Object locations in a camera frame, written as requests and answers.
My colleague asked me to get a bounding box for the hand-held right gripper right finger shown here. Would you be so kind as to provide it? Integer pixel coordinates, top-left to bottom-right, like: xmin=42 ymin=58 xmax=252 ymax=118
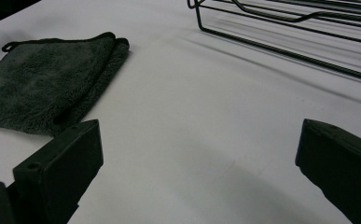
xmin=295 ymin=118 xmax=361 ymax=224

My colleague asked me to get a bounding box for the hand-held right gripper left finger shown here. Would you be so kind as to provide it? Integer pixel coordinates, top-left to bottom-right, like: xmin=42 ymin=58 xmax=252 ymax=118
xmin=12 ymin=119 xmax=104 ymax=224

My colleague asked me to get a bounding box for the dark grey towel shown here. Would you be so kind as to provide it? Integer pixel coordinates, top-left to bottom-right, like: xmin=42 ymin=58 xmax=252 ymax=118
xmin=0 ymin=31 xmax=131 ymax=137

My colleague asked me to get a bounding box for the black wire rack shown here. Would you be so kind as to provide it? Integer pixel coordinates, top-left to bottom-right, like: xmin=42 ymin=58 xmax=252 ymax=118
xmin=187 ymin=0 xmax=361 ymax=84

